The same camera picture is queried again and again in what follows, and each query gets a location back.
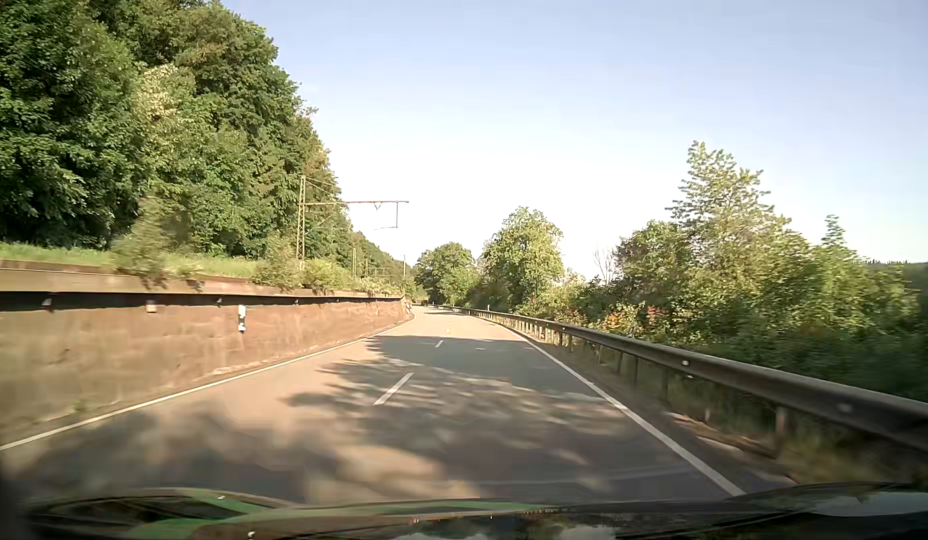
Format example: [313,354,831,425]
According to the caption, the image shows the row of catenary masts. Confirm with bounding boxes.
[349,246,408,285]

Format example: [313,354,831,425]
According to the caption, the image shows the grey asphalt road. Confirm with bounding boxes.
[0,303,798,505]

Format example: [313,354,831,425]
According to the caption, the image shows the railway catenary mast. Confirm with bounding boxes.
[296,175,410,273]

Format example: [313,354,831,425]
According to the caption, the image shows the green bush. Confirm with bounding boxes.
[110,196,181,280]
[251,234,307,291]

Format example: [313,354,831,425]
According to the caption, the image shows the road markings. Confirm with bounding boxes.
[0,306,747,498]

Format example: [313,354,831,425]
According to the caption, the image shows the car's own bonnet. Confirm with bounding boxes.
[21,480,928,540]

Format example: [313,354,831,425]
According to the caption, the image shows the row of green trees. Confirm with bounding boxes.
[413,141,928,406]

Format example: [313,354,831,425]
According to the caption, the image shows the wood of green trees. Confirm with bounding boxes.
[0,0,420,297]

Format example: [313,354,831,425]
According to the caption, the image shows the grass bank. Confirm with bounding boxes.
[0,238,285,280]

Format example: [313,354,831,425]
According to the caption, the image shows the grey metal guard rail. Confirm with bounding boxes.
[443,303,928,459]

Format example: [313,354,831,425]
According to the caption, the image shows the brown stone retaining wall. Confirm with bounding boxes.
[0,258,414,444]

